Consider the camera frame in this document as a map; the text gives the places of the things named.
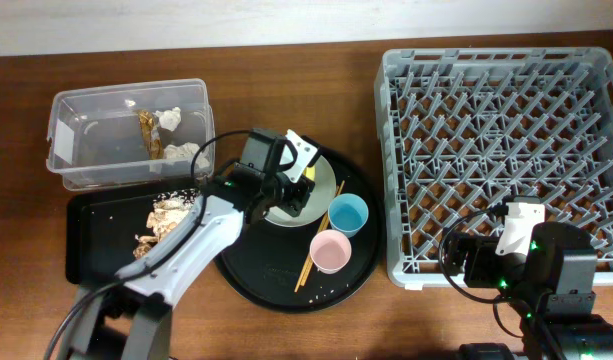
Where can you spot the food scraps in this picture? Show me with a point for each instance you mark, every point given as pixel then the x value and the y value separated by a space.
pixel 169 209

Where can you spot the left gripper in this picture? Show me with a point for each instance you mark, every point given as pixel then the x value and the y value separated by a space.
pixel 295 203

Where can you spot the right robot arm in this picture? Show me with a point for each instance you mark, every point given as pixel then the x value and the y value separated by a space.
pixel 550 287

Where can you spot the pink cup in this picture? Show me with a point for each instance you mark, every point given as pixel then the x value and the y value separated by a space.
pixel 334 253

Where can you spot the blue cup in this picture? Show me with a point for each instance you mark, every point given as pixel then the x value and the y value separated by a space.
pixel 348 213

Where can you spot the clear plastic bin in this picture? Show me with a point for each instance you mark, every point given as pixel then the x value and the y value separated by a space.
pixel 96 140

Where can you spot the black rectangular tray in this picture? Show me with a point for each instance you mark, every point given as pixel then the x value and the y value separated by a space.
pixel 102 227

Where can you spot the white tissue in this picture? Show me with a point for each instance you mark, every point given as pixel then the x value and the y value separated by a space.
pixel 169 119
pixel 186 150

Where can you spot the grey dishwasher rack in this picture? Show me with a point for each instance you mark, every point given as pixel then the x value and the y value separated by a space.
pixel 462 128

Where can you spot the gold foil wrapper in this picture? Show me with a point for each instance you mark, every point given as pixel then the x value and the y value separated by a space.
pixel 148 123

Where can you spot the yellow bowl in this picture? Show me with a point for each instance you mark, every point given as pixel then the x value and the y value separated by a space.
pixel 310 173

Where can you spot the round black serving tray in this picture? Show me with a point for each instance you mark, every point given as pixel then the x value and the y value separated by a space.
pixel 265 263

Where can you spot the grey plate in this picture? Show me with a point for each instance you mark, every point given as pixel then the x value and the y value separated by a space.
pixel 322 194

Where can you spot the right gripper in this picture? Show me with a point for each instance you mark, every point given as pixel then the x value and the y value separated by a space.
pixel 480 249

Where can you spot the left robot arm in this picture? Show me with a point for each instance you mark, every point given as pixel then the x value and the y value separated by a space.
pixel 131 316

